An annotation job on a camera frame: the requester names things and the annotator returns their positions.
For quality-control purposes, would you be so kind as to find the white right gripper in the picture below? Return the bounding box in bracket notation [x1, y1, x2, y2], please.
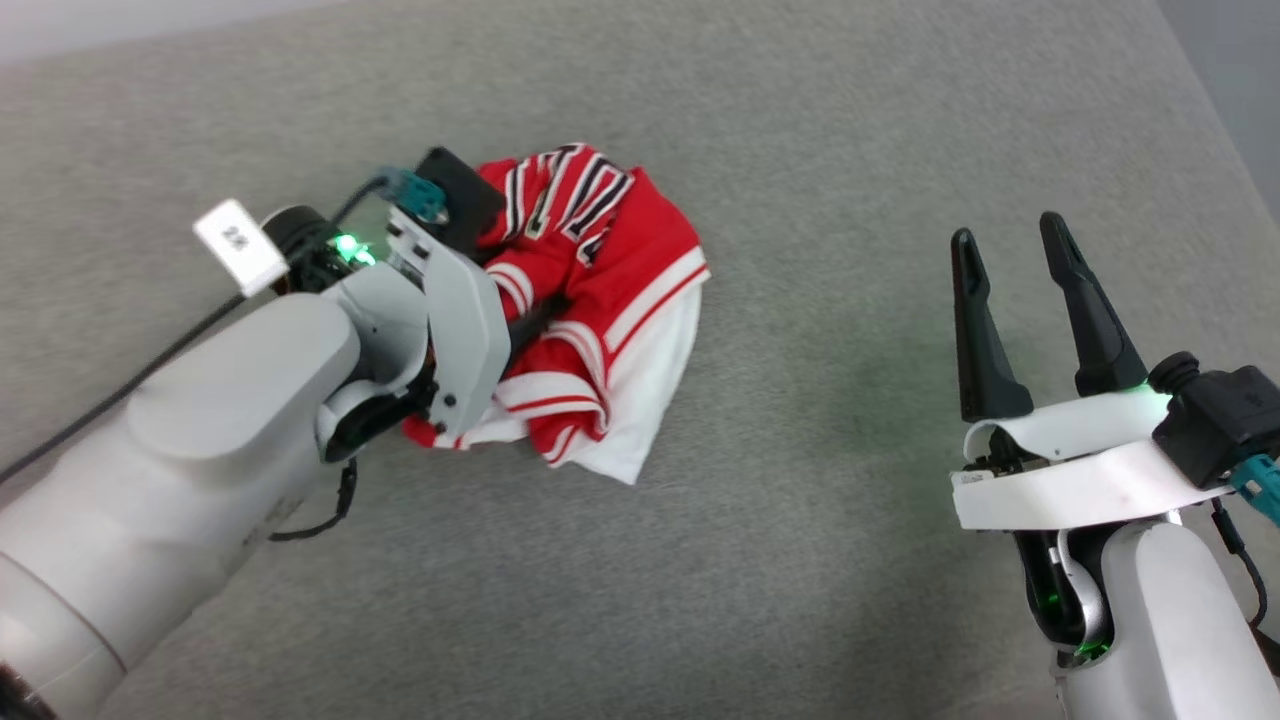
[950, 211, 1237, 532]

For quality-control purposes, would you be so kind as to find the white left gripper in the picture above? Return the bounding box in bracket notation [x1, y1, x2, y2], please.
[385, 205, 573, 451]

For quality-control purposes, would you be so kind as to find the red and white jersey garment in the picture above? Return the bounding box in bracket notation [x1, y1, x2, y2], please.
[403, 143, 712, 487]

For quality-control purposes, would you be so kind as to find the white paper label tag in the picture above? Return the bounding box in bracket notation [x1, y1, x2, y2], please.
[193, 199, 291, 298]

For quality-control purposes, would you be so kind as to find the teal left cable connector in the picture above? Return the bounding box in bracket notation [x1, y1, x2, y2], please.
[374, 168, 449, 224]

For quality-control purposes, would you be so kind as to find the teal cable connector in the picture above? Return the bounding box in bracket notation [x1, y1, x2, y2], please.
[1230, 454, 1280, 528]
[374, 168, 449, 224]

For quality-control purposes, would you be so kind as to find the teal right cable connector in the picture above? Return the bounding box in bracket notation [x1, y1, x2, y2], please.
[1230, 454, 1280, 528]

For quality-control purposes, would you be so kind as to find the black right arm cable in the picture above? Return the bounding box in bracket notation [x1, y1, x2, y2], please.
[1209, 498, 1271, 633]

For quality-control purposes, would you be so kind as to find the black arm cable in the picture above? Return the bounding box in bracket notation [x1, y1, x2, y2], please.
[1209, 498, 1271, 633]
[0, 293, 247, 483]

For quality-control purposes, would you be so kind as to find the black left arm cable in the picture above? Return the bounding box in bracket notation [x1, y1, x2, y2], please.
[0, 293, 247, 483]

